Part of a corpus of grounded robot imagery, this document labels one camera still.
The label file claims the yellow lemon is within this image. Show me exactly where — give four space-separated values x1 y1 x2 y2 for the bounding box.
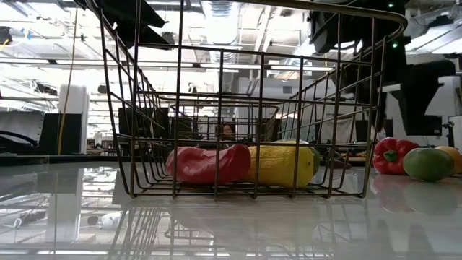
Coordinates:
247 143 315 189

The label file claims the plain red pepper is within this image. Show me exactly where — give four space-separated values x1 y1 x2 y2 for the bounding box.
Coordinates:
165 144 253 186

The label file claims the red bell pepper green stem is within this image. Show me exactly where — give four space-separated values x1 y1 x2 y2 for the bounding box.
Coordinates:
372 136 422 176

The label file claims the black tripod stand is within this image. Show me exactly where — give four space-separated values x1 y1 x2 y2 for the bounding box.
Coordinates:
443 121 456 149

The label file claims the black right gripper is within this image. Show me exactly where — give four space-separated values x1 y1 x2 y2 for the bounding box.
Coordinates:
341 50 456 137

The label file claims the white hanging cloth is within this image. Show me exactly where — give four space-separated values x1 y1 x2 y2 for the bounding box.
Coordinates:
326 118 357 144

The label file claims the ribbed silver ceiling duct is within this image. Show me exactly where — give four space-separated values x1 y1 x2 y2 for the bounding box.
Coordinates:
201 0 241 64

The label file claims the person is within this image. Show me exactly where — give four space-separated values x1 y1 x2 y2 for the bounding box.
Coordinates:
196 123 239 150

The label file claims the white board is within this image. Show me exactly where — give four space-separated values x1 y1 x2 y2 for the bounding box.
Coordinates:
448 114 462 147

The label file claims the bronze wire basket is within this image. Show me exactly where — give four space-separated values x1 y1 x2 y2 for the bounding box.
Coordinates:
84 0 409 200

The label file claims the yellow orange mango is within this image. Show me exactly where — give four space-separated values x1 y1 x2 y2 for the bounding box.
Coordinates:
435 145 462 175

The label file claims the yellow hanging cable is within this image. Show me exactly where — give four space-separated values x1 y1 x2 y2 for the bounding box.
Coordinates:
56 6 80 156

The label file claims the green lime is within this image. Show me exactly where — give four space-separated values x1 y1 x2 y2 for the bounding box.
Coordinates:
403 147 456 183

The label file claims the white pillar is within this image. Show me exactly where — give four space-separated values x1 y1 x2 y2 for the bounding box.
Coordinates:
58 84 90 156

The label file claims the black partition panel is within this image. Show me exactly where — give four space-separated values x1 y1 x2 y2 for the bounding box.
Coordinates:
38 113 83 156

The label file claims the grey perforated sheet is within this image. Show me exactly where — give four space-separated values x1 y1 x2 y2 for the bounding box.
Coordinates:
0 110 46 146

